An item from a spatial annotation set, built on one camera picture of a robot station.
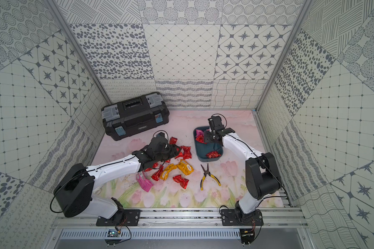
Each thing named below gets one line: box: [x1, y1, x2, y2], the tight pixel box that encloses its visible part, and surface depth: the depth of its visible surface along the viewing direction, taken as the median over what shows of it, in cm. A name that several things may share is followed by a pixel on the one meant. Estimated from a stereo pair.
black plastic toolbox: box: [101, 92, 170, 142], surface depth 100 cm
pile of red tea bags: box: [195, 134, 208, 145], surface depth 103 cm
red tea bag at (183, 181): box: [172, 174, 190, 190], surface depth 85 cm
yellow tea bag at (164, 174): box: [159, 163, 179, 182], surface depth 87 cm
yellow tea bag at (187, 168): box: [176, 159, 195, 176], surface depth 90 cm
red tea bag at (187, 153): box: [182, 145, 192, 160], surface depth 97 cm
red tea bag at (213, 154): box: [205, 150, 222, 159], surface depth 95 cm
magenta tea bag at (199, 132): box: [195, 129, 205, 137], surface depth 103 cm
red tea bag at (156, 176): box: [151, 164, 165, 182], surface depth 88 cm
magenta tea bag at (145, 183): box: [136, 170, 154, 193], surface depth 84 cm
